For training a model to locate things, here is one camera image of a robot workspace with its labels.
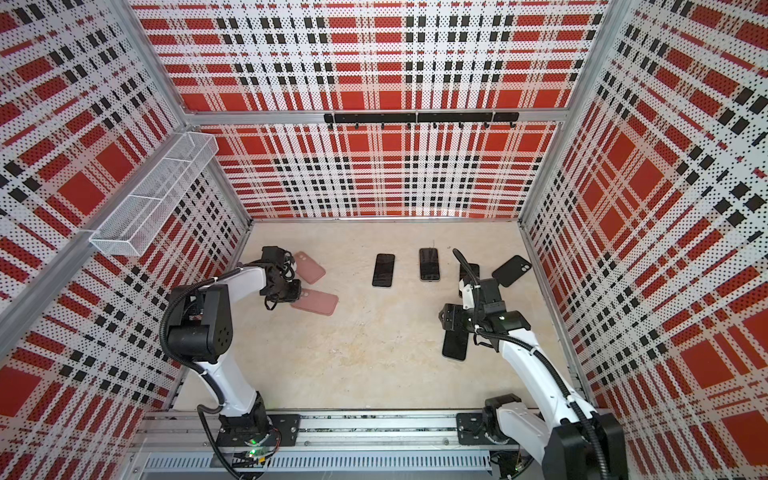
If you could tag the black phone case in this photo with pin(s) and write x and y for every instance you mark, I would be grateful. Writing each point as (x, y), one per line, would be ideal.
(511, 271)

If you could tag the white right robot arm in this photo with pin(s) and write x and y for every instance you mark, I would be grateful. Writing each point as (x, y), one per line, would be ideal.
(540, 384)

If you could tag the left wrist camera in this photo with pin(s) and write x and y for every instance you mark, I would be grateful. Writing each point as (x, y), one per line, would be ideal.
(280, 258)

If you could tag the white wire mesh basket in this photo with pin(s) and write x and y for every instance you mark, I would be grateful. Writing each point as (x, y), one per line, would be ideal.
(136, 221)

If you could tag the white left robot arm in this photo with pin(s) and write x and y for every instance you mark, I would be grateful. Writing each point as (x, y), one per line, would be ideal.
(197, 331)

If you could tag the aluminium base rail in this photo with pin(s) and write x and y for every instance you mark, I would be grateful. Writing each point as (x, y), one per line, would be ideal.
(179, 445)

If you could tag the black phone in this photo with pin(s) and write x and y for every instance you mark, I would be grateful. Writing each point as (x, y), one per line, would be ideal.
(455, 344)
(465, 274)
(383, 270)
(429, 265)

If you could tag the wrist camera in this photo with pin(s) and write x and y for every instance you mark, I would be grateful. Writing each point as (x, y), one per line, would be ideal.
(487, 300)
(280, 258)

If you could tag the black hook rail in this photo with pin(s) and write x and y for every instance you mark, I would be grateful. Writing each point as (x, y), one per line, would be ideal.
(357, 119)

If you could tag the pink phone case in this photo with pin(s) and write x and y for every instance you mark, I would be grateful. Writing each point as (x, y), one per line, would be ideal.
(316, 302)
(307, 268)

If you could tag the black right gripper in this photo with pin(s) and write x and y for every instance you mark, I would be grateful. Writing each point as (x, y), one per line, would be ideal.
(453, 316)

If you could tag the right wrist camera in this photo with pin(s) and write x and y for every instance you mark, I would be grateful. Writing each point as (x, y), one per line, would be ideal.
(487, 300)

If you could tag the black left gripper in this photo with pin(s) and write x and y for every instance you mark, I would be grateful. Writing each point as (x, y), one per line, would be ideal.
(294, 296)

